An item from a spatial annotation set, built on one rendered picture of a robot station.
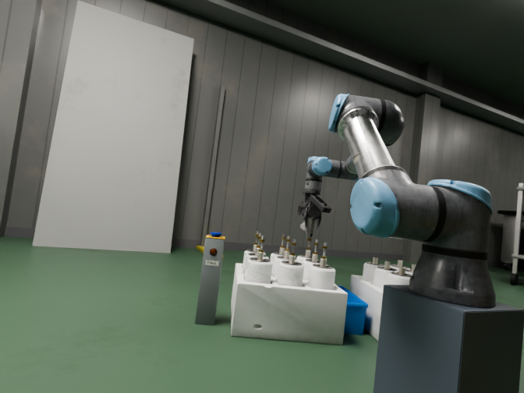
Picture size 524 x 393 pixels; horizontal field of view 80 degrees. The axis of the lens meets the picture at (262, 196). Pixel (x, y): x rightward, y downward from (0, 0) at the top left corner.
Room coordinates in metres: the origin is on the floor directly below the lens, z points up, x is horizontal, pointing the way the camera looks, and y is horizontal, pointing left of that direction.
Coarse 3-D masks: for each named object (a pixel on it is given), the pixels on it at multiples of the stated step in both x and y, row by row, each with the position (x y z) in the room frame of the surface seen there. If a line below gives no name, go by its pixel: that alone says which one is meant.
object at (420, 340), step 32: (384, 288) 0.69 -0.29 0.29; (384, 320) 0.68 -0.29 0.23; (416, 320) 0.61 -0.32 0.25; (448, 320) 0.56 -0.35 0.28; (480, 320) 0.55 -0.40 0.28; (512, 320) 0.59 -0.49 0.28; (384, 352) 0.68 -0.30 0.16; (416, 352) 0.61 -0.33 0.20; (448, 352) 0.55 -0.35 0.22; (480, 352) 0.55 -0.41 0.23; (512, 352) 0.59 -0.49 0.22; (384, 384) 0.67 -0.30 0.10; (416, 384) 0.60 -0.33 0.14; (448, 384) 0.55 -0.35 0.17; (480, 384) 0.56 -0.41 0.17; (512, 384) 0.60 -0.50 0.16
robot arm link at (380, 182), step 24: (360, 96) 0.93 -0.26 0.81; (336, 120) 0.90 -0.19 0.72; (360, 120) 0.84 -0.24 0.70; (384, 120) 0.90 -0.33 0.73; (360, 144) 0.77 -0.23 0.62; (360, 168) 0.73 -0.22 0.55; (384, 168) 0.65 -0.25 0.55; (360, 192) 0.64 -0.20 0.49; (384, 192) 0.59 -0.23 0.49; (408, 192) 0.60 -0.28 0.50; (432, 192) 0.60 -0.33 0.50; (360, 216) 0.64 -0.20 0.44; (384, 216) 0.59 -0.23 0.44; (408, 216) 0.59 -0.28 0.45; (432, 216) 0.59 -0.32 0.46
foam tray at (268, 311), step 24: (240, 264) 1.43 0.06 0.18; (240, 288) 1.08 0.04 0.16; (264, 288) 1.08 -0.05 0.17; (288, 288) 1.09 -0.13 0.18; (336, 288) 1.17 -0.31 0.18; (240, 312) 1.08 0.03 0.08; (264, 312) 1.08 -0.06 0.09; (288, 312) 1.09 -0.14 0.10; (312, 312) 1.10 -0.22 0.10; (336, 312) 1.11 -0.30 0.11; (240, 336) 1.08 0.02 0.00; (264, 336) 1.08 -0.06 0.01; (288, 336) 1.09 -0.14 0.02; (312, 336) 1.10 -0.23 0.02; (336, 336) 1.11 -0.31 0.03
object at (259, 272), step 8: (248, 264) 1.13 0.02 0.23; (256, 264) 1.11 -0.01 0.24; (264, 264) 1.11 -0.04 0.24; (272, 264) 1.15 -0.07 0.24; (248, 272) 1.13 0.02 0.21; (256, 272) 1.11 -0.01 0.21; (264, 272) 1.12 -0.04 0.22; (248, 280) 1.13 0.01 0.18; (256, 280) 1.11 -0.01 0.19; (264, 280) 1.12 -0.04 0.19
